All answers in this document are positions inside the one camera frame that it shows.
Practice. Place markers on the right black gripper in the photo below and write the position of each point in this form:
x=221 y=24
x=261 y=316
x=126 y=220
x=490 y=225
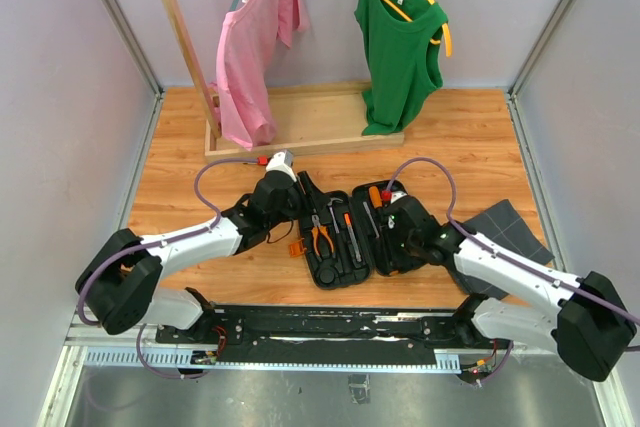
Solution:
x=391 y=228

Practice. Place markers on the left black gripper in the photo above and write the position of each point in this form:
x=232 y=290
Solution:
x=318 y=199

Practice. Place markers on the steel claw hammer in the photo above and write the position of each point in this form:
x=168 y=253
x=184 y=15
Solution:
x=330 y=205

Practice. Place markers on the orange handled pliers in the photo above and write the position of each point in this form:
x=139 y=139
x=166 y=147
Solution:
x=323 y=246

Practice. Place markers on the black plastic tool case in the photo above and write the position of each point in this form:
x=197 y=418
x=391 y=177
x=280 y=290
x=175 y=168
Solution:
x=342 y=270

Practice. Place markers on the black orange screwdriver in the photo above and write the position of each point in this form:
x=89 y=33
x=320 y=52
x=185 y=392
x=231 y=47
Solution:
x=383 y=256

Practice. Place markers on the small orange screwdriver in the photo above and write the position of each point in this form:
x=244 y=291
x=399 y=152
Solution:
x=375 y=197

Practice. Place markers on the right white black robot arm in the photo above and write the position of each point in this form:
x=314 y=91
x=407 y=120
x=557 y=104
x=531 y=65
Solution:
x=581 y=319

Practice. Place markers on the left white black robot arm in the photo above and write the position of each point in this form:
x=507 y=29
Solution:
x=120 y=287

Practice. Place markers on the wooden clothes rack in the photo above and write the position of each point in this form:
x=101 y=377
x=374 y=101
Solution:
x=311 y=119

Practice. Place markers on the green tank top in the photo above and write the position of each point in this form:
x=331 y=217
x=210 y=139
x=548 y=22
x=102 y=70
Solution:
x=400 y=39

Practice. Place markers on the pink t-shirt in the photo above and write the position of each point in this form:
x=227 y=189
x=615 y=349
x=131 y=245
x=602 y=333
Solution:
x=245 y=49

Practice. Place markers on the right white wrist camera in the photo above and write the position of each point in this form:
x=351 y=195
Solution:
x=390 y=196

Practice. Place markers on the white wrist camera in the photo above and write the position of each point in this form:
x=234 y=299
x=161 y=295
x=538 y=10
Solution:
x=390 y=196
x=282 y=161

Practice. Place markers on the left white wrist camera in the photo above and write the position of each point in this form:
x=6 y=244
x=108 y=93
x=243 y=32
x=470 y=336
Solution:
x=282 y=161

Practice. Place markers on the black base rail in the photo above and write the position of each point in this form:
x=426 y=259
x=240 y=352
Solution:
x=315 y=336

